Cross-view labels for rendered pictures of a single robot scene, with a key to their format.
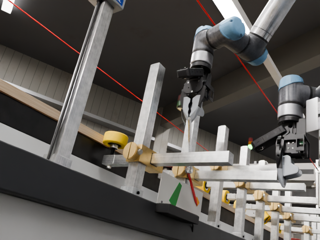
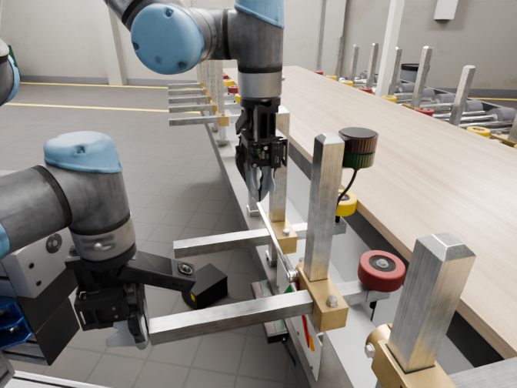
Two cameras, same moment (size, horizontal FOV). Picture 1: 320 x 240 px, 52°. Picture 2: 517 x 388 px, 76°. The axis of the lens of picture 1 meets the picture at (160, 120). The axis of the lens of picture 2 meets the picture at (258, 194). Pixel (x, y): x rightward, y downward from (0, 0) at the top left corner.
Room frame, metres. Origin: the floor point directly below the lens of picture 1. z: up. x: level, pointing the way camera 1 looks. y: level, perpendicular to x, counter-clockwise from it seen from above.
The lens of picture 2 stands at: (1.31, -0.57, 1.30)
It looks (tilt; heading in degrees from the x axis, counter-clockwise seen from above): 28 degrees down; 127
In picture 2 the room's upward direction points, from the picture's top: straight up
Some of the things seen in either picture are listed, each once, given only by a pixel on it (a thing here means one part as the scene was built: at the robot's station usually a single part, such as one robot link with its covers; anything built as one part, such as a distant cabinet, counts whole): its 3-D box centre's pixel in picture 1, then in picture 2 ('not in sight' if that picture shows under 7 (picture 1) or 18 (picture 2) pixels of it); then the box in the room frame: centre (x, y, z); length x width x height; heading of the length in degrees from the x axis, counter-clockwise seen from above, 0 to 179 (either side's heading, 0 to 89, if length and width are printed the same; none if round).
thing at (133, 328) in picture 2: not in sight; (135, 318); (0.95, -0.40, 0.90); 0.05 x 0.02 x 0.09; 141
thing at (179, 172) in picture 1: (187, 174); (320, 292); (1.12, -0.13, 0.84); 0.13 x 0.06 x 0.05; 141
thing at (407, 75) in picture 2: not in sight; (411, 81); (-0.20, 5.92, 0.28); 0.46 x 0.44 x 0.56; 27
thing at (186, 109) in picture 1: (190, 112); (268, 183); (0.98, -0.09, 1.01); 0.06 x 0.03 x 0.09; 141
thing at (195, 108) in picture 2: not in sight; (208, 108); (-0.06, 0.76, 0.84); 0.43 x 0.03 x 0.04; 51
